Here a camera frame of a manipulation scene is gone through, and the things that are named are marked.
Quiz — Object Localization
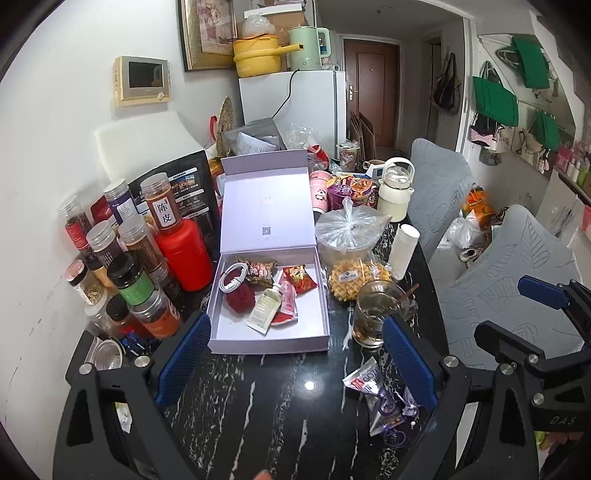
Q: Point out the large grey chair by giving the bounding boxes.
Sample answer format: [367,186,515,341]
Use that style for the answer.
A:
[436,204,583,370]

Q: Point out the small lotion bottle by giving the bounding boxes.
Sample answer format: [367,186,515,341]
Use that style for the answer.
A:
[245,281,283,332]

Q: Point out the brown door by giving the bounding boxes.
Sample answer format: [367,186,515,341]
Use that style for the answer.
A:
[342,38,400,148]

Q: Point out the pink panda cup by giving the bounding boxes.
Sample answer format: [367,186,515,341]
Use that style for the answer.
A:
[308,171,333,213]

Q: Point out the milk tea cup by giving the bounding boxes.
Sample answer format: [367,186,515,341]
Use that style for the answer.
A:
[337,141,361,171]

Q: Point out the small red snack packet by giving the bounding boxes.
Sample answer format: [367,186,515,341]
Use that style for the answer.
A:
[283,264,319,296]

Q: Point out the white charging cable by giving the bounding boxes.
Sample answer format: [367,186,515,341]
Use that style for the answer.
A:
[218,262,249,294]

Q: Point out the small amber sauce bottle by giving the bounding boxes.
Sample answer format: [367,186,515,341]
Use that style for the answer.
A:
[105,294,139,337]

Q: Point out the black hanging bag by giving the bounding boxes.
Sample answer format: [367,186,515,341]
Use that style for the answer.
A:
[431,52,462,116]

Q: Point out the silver snack packet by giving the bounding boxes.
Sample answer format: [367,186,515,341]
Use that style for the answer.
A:
[342,356,384,395]

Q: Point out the dark red knitted scrunchie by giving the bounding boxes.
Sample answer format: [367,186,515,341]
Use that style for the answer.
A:
[225,284,256,317]

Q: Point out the lavender gift box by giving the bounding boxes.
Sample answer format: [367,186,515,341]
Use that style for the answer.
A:
[207,148,331,355]

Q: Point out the green tote bag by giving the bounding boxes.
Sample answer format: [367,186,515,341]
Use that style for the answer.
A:
[510,34,552,89]
[529,110,561,151]
[472,62,520,127]

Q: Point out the brown spice jar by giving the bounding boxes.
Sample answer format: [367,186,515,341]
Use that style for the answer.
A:
[117,215,167,282]

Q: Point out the cream water bottle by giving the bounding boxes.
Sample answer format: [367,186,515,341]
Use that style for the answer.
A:
[376,157,416,223]

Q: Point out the white cylinder tumbler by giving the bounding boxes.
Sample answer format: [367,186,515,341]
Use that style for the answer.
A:
[389,224,421,280]

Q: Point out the flat cardboard sheets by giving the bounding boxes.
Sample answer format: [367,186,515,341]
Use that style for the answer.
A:
[348,111,377,158]

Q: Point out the black standing pouch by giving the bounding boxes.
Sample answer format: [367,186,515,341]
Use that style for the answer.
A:
[127,150,222,259]

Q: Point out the woven straw fan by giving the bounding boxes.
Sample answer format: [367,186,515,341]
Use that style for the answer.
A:
[216,96,236,158]

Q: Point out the glass mug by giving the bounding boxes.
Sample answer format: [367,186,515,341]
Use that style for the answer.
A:
[351,279,419,349]

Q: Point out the pink squeeze pouch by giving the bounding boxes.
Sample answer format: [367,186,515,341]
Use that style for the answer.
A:
[272,279,298,326]

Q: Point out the small grey chair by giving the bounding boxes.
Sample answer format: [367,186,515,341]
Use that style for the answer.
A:
[406,137,476,261]

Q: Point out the bowl in plastic bag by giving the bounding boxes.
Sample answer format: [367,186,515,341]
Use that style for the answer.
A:
[315,196,391,266]

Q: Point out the brown candy packet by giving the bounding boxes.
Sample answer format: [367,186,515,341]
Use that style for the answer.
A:
[235,256,278,289]

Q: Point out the white fridge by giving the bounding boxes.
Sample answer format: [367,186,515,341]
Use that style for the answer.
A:
[238,70,347,158]

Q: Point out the purple instant noodle bowl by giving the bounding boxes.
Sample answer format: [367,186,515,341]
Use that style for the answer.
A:
[327,173,380,210]

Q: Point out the cardboard box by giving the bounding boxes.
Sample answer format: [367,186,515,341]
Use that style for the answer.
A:
[242,7,309,42]

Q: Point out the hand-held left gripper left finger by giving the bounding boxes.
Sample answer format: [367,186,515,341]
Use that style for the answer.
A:
[53,311,213,480]

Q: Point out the blue label spice jar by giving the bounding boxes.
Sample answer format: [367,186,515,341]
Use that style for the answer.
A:
[102,178,139,227]

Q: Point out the red spice jar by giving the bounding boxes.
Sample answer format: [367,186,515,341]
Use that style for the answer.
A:
[58,194,95,252]

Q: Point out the green label black-lid jar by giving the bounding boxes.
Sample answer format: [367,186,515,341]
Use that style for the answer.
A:
[107,253,155,305]

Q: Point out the seed jar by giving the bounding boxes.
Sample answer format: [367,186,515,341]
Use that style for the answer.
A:
[65,260,109,305]

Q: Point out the wall intercom panel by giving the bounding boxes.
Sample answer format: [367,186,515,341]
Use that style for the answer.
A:
[113,55,171,108]

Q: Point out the grey mailer pouch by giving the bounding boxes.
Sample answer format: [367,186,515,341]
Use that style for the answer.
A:
[224,117,287,155]

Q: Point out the red plastic bottle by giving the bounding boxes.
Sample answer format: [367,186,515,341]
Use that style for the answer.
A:
[154,217,214,291]

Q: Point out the dark spice jar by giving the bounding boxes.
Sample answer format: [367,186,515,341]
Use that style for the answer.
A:
[86,220,125,268]

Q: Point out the packed waffles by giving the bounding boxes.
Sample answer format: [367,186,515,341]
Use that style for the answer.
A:
[329,258,393,304]

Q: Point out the green electric kettle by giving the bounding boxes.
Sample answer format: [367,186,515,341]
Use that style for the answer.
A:
[288,25,331,71]

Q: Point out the orange plastic bag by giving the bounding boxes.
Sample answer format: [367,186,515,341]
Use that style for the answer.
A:
[463,185,497,227]

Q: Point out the yellow cooking pot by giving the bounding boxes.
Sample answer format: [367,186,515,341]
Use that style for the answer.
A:
[232,34,303,78]

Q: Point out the framed picture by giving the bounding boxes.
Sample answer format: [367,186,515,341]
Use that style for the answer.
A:
[178,0,243,72]

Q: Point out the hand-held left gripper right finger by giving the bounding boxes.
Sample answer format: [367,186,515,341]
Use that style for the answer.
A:
[382,315,543,480]

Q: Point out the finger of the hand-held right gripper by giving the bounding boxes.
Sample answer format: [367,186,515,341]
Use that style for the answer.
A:
[475,320,591,377]
[517,275,591,324]

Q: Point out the white-labelled orange spice jar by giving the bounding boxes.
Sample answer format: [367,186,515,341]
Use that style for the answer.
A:
[140,172,181,236]

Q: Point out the crumpled clear bag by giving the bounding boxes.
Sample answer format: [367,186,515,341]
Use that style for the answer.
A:
[284,122,324,153]

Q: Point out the white plastic bags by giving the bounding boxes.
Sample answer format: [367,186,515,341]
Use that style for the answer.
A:
[445,215,492,250]

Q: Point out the orange chili powder jar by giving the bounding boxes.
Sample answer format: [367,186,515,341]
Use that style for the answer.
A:
[129,291,182,340]

